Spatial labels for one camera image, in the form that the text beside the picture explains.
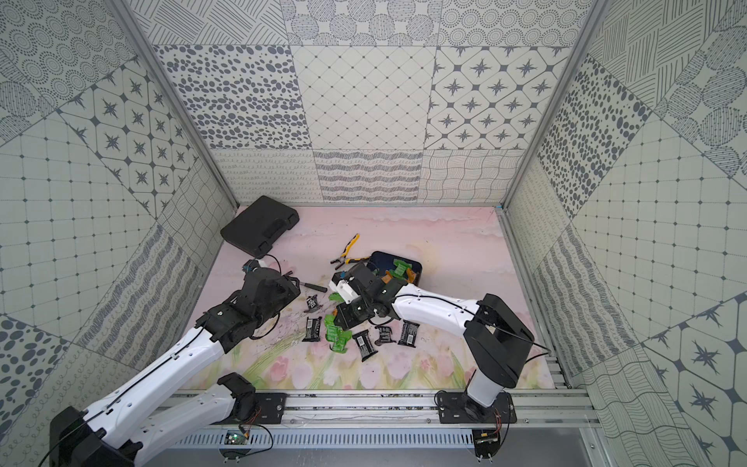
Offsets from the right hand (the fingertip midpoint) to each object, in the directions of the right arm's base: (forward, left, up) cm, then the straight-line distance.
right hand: (338, 324), depth 79 cm
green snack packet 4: (+23, -18, -8) cm, 31 cm away
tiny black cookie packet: (+10, +11, -8) cm, 17 cm away
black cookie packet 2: (+1, +9, -7) cm, 12 cm away
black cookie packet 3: (+1, -20, -9) cm, 22 cm away
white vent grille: (-25, 0, -10) cm, 27 cm away
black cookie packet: (-3, -7, -8) cm, 11 cm away
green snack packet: (-3, 0, -1) cm, 3 cm away
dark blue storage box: (+28, -10, -10) cm, 31 cm away
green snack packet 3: (+12, +3, -7) cm, 14 cm away
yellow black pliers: (+28, +2, -8) cm, 29 cm away
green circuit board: (-25, +25, -11) cm, 37 cm away
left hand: (+9, +12, +9) cm, 18 cm away
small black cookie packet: (0, -13, -9) cm, 16 cm away
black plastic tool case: (+39, +37, -4) cm, 54 cm away
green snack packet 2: (-1, +2, 0) cm, 2 cm away
